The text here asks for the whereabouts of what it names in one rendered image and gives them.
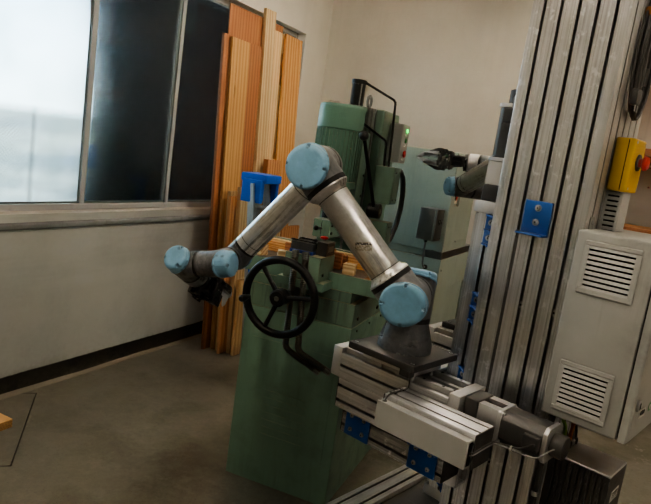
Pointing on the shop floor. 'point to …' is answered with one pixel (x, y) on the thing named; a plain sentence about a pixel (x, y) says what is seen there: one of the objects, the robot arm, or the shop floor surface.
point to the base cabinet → (293, 410)
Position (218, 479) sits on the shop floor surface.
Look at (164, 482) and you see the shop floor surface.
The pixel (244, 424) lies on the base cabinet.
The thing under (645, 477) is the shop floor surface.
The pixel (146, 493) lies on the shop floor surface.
